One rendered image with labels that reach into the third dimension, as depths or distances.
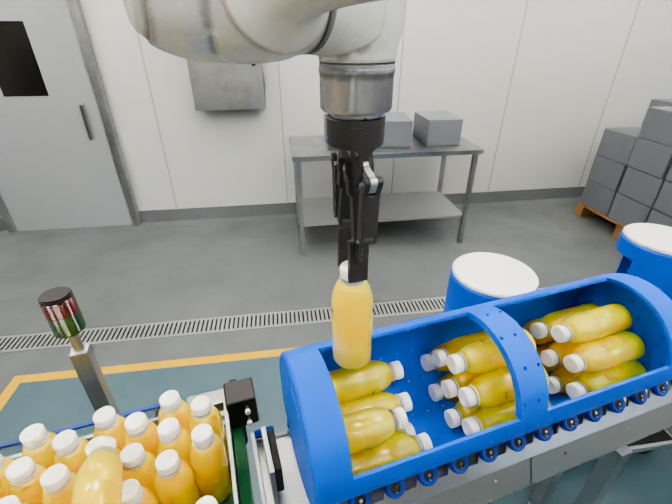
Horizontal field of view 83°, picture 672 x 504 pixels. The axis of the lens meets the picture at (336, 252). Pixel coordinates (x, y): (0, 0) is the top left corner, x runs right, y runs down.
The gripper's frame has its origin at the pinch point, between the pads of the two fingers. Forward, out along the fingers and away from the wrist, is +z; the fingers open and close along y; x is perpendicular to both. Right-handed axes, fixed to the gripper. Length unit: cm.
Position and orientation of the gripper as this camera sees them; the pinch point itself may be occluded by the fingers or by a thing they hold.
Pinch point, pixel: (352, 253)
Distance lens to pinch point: 58.0
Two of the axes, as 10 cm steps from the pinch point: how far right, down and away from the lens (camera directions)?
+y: -3.3, -4.7, 8.2
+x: -9.5, 1.6, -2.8
